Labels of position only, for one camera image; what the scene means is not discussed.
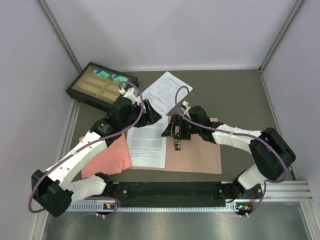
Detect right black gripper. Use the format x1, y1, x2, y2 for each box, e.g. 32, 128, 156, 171
162, 114, 202, 140

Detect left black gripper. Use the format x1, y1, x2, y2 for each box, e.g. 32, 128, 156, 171
120, 99, 162, 130

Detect white text document sheet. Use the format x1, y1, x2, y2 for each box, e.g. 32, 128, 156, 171
126, 116, 168, 169

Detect white table form sheet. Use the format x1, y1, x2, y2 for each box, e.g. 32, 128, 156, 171
142, 71, 193, 116

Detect pink cloth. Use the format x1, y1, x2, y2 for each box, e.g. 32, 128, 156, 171
81, 133, 132, 179

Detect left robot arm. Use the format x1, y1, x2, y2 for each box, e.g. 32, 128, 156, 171
28, 97, 162, 217

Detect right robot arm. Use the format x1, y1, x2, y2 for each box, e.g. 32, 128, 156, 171
161, 106, 296, 201

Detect chrome folder clip mechanism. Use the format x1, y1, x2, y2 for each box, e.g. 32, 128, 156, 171
174, 139, 181, 151

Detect right teal roll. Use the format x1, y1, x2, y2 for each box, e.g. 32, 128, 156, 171
111, 74, 129, 84

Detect teal roll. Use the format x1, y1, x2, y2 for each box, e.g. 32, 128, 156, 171
111, 74, 129, 84
93, 69, 112, 79

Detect black compartment box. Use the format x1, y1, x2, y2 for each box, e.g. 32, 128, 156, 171
66, 62, 139, 112

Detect left teal roll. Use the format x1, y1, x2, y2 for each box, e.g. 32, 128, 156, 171
93, 69, 112, 79

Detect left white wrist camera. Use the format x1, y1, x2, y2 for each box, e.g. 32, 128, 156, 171
119, 87, 141, 105

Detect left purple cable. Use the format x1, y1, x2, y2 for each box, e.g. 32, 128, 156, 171
27, 81, 145, 223

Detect purple cable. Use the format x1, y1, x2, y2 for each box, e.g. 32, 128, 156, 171
174, 85, 290, 217
27, 81, 145, 223

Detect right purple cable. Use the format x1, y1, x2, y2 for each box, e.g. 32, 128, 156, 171
174, 85, 290, 217

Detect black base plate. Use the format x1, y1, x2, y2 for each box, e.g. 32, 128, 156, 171
106, 181, 263, 208

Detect grey slotted cable duct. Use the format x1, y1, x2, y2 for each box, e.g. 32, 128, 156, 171
66, 201, 239, 213

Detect left aluminium frame post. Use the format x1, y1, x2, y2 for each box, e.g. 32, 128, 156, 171
36, 0, 83, 73

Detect aluminium frame post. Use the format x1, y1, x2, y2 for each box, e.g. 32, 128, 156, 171
258, 0, 306, 73
36, 0, 83, 73

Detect right aluminium frame post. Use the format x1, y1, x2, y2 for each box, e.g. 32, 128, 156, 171
258, 0, 306, 73

